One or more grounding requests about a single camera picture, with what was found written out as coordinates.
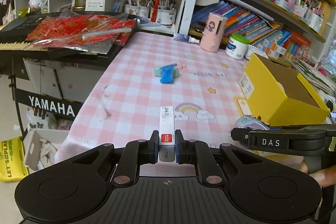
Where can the white jar green lid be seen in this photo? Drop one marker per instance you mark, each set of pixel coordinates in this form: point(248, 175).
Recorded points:
point(236, 48)

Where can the white plastic bag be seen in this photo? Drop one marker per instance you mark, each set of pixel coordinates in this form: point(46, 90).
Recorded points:
point(38, 2)

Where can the gold round tin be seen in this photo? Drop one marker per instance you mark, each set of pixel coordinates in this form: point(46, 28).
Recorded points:
point(79, 5)

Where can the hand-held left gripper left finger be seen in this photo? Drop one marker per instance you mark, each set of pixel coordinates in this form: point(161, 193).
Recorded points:
point(155, 153)

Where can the pink checked tablecloth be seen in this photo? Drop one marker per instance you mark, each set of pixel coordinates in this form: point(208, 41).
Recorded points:
point(131, 95)

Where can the colourful candy bouquet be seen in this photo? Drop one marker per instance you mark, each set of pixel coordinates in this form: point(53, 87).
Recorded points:
point(299, 50)

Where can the yellow plastic bag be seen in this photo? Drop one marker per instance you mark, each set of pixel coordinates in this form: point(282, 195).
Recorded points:
point(10, 161)

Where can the blue plastic clip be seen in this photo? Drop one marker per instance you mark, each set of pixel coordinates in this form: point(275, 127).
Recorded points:
point(167, 75)

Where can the yellow cardboard box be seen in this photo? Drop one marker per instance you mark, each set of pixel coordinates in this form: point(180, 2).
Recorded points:
point(275, 103)

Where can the black electronic keyboard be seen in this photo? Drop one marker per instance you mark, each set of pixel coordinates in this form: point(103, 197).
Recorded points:
point(15, 29)

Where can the pastel handheld toy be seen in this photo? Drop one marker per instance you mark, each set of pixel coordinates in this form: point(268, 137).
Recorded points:
point(248, 123)

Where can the white pen container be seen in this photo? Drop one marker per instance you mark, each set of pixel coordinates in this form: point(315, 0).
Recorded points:
point(316, 23)

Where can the wooden bookshelf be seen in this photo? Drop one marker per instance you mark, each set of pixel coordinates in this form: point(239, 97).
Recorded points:
point(187, 3)

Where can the white quilted purse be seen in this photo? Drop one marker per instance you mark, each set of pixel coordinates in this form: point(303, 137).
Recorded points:
point(253, 52)

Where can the orange blue white carton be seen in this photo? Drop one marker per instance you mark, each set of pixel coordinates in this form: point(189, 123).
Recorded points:
point(270, 53)
point(275, 45)

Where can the pink cylinder humidifier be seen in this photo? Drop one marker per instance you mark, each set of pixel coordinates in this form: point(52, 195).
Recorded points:
point(212, 32)

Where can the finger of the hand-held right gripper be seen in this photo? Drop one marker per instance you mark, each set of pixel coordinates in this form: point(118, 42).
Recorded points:
point(241, 136)
point(302, 127)

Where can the red decorations in plastic bag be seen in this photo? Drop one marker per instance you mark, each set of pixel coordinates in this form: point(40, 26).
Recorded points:
point(73, 27)

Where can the white staples box red label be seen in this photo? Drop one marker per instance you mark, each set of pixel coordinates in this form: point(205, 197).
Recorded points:
point(166, 121)

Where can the black keyboard stand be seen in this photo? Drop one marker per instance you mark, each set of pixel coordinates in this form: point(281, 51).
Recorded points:
point(50, 108)

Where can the stack of booklets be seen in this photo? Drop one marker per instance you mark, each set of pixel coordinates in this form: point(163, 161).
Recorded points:
point(312, 77)

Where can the white pen holder cup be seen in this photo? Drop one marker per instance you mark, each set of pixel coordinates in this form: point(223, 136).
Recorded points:
point(131, 10)
point(168, 16)
point(144, 11)

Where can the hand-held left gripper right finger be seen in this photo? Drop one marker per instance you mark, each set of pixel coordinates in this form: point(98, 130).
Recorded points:
point(178, 153)

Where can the small spray bottle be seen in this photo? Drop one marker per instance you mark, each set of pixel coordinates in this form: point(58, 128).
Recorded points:
point(185, 38)

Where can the green eraser block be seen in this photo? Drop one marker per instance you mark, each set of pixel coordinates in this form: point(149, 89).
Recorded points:
point(157, 71)

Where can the red boxed book set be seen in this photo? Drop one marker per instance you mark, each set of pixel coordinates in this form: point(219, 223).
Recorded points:
point(298, 43)

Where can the person's right hand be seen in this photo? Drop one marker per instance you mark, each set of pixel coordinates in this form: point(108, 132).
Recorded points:
point(326, 176)

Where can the row of colourful books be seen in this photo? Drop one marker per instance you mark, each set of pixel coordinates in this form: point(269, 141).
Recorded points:
point(236, 19)

